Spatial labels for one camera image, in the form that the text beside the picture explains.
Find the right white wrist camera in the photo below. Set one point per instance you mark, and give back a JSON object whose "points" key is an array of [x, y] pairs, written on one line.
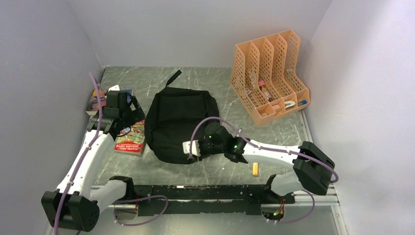
{"points": [[191, 149]]}

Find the yellow highlighter marker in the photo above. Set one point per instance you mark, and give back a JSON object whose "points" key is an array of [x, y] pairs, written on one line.
{"points": [[255, 169]]}

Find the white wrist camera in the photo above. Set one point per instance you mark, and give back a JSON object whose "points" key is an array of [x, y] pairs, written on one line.
{"points": [[114, 88], [191, 149]]}

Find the aluminium frame rail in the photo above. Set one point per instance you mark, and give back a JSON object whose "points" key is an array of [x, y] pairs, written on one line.
{"points": [[324, 198]]}

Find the blue orange paperback book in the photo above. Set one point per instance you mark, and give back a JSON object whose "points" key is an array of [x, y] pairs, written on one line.
{"points": [[92, 107]]}

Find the pink capped bottle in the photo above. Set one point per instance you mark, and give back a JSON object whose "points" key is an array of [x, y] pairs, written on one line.
{"points": [[265, 91]]}

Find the silver stapler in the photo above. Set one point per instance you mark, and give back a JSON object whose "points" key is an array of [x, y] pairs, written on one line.
{"points": [[289, 104]]}

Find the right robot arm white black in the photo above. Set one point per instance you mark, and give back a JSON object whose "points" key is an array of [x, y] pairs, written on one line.
{"points": [[310, 168]]}

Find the red treehouse book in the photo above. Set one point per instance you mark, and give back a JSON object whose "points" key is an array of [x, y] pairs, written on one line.
{"points": [[131, 140]]}

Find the black student backpack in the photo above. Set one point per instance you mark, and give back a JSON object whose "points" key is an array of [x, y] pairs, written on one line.
{"points": [[172, 117]]}

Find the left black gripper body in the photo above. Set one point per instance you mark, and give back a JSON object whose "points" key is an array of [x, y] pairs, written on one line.
{"points": [[129, 117]]}

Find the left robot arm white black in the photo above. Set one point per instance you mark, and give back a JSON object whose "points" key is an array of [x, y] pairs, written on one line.
{"points": [[72, 205]]}

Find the orange plastic file organizer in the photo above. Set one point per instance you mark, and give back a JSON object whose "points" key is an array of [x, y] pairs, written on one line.
{"points": [[272, 59]]}

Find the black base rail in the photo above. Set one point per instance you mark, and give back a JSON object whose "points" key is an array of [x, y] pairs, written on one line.
{"points": [[155, 206]]}

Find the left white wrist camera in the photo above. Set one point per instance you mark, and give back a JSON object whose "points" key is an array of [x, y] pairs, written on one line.
{"points": [[114, 88]]}

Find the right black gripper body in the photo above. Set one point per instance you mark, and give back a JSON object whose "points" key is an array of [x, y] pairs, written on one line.
{"points": [[207, 148]]}

